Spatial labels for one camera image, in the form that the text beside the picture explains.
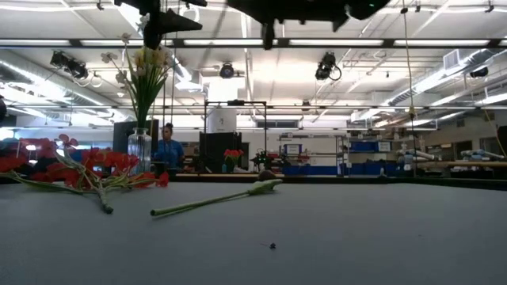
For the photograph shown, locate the blue storage bins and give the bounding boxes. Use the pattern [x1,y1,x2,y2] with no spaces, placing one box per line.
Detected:
[281,164,402,177]

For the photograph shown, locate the black table frame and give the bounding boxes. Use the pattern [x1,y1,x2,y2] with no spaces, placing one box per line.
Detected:
[0,172,507,192]

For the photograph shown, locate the wooden background bench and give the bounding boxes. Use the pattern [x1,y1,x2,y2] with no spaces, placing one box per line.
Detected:
[415,160,507,169]

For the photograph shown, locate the red artificial flower spray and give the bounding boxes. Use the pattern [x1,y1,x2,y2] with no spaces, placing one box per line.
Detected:
[0,133,171,215]

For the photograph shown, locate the yellow hanging cable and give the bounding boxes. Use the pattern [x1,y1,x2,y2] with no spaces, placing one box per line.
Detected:
[400,0,417,177]

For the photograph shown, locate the red tulip bouquet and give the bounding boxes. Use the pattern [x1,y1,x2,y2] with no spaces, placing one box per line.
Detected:
[223,148,246,173]

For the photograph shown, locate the clear glass vase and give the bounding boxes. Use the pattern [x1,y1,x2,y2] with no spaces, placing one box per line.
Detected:
[127,127,153,176]

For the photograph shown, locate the thin black stand frame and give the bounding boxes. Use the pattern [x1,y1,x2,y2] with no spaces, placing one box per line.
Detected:
[204,100,269,172]

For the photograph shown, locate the ceiling air vent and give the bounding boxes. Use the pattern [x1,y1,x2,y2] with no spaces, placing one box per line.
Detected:
[442,48,462,71]

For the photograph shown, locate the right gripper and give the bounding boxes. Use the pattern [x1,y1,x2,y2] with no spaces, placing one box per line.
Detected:
[227,0,350,51]

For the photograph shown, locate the overhead light bar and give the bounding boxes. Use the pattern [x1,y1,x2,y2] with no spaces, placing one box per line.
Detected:
[0,37,507,49]

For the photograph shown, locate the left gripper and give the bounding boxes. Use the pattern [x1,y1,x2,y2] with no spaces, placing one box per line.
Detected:
[114,0,204,51]

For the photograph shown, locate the person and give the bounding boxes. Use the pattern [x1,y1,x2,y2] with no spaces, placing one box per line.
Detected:
[154,122,185,169]

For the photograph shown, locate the blue shelf bin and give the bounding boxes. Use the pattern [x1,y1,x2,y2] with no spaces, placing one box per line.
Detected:
[350,141,382,154]

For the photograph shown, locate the dark artificial tulip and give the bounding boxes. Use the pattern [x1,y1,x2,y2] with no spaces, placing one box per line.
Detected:
[149,169,284,219]

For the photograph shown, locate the white blossom flower spray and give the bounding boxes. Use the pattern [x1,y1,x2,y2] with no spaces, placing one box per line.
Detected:
[99,13,175,130]

